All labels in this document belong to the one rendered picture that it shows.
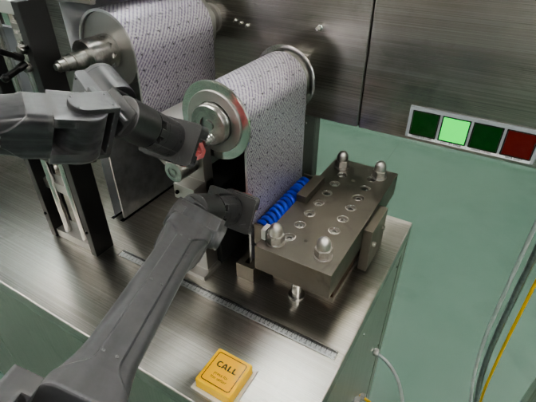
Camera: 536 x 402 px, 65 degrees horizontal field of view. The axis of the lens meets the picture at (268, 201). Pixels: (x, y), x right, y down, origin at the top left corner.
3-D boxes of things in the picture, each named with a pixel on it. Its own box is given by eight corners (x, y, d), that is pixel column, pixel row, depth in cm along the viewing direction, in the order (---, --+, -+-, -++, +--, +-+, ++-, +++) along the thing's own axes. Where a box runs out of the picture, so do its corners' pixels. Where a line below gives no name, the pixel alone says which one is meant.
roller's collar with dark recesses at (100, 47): (76, 72, 80) (67, 37, 76) (101, 64, 84) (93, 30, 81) (100, 78, 78) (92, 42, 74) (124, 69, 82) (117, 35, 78)
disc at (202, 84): (182, 142, 82) (181, 68, 73) (183, 141, 82) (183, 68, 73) (246, 171, 77) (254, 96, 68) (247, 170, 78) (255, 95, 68)
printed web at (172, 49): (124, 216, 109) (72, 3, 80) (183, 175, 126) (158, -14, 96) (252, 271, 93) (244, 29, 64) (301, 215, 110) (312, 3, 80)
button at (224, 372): (195, 386, 71) (194, 378, 70) (220, 355, 76) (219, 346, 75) (230, 407, 69) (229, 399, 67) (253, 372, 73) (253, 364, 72)
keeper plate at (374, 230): (356, 268, 93) (363, 229, 87) (372, 242, 100) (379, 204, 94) (368, 272, 92) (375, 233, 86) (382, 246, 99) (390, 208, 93)
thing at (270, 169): (247, 234, 87) (244, 154, 76) (299, 180, 103) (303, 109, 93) (249, 234, 87) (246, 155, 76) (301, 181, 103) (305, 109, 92)
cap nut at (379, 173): (368, 178, 101) (371, 162, 98) (373, 171, 103) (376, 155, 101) (384, 183, 99) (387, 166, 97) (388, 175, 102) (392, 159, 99)
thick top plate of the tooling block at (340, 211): (254, 268, 85) (254, 245, 81) (334, 176, 113) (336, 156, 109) (328, 299, 78) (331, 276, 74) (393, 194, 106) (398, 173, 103)
